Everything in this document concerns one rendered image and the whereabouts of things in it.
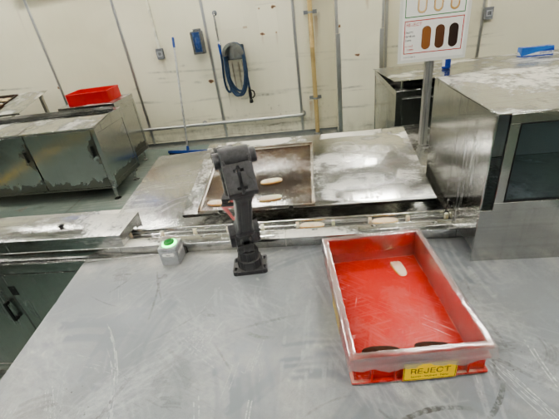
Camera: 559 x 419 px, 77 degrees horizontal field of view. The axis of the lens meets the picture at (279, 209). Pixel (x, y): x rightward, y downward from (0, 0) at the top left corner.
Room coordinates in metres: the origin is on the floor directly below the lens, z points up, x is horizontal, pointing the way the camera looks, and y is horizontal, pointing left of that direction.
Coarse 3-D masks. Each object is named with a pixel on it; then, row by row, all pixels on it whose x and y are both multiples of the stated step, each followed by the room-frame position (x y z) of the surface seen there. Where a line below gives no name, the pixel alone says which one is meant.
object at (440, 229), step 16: (368, 224) 1.11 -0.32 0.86; (384, 224) 1.09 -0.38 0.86; (400, 224) 1.08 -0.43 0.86; (416, 224) 1.06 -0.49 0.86; (432, 224) 1.05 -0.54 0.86; (448, 224) 1.04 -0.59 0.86; (128, 240) 1.22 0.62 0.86; (144, 240) 1.21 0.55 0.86; (160, 240) 1.19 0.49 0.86; (192, 240) 1.16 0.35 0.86; (208, 240) 1.15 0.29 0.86; (224, 240) 1.13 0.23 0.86; (272, 240) 1.10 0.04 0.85; (288, 240) 1.09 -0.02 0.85; (304, 240) 1.08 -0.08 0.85; (320, 240) 1.07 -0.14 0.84; (0, 256) 1.25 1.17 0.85; (16, 256) 1.24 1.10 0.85; (32, 256) 1.23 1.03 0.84; (48, 256) 1.23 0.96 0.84; (64, 256) 1.22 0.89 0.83; (80, 256) 1.21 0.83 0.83; (96, 256) 1.20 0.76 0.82
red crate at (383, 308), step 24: (336, 264) 0.95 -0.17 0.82; (360, 264) 0.93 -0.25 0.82; (384, 264) 0.91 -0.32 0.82; (408, 264) 0.90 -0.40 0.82; (360, 288) 0.82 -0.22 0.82; (384, 288) 0.80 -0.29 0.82; (408, 288) 0.79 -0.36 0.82; (432, 288) 0.78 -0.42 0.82; (360, 312) 0.72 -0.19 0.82; (384, 312) 0.71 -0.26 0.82; (408, 312) 0.70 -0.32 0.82; (432, 312) 0.69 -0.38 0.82; (360, 336) 0.64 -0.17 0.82; (384, 336) 0.63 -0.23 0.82; (408, 336) 0.62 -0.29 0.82; (432, 336) 0.61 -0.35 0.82; (456, 336) 0.60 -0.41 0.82; (480, 360) 0.50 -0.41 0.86
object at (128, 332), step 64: (192, 256) 1.11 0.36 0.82; (320, 256) 1.01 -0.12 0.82; (448, 256) 0.92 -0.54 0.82; (64, 320) 0.86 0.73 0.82; (128, 320) 0.82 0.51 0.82; (192, 320) 0.78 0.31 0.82; (256, 320) 0.75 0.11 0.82; (320, 320) 0.72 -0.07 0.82; (512, 320) 0.63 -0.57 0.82; (0, 384) 0.65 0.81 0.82; (64, 384) 0.62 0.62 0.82; (128, 384) 0.59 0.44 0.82; (192, 384) 0.57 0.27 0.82; (256, 384) 0.54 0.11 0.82; (320, 384) 0.52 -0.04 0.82; (384, 384) 0.50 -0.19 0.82; (448, 384) 0.48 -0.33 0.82; (512, 384) 0.46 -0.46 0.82
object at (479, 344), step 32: (352, 256) 0.95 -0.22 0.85; (384, 256) 0.95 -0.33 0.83; (416, 256) 0.91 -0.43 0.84; (448, 288) 0.69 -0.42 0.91; (480, 320) 0.56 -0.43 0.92; (352, 352) 0.52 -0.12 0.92; (384, 352) 0.51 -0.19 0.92; (416, 352) 0.50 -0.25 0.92; (448, 352) 0.49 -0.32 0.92; (480, 352) 0.49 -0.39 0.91
